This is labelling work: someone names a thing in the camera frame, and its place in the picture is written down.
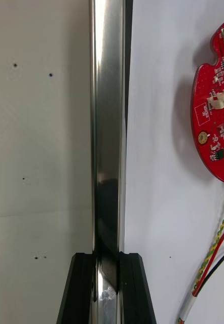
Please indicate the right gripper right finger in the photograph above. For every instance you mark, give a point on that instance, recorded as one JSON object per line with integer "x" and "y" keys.
{"x": 134, "y": 291}

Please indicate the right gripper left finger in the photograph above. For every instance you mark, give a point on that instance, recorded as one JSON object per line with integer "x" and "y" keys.
{"x": 77, "y": 291}

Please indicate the white sheet liner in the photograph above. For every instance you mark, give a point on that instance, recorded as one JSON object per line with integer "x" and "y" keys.
{"x": 162, "y": 126}

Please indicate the steel tray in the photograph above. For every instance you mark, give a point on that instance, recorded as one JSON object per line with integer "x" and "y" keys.
{"x": 107, "y": 101}

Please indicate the round red circuit board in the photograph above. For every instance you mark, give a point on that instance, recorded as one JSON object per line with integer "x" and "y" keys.
{"x": 203, "y": 101}

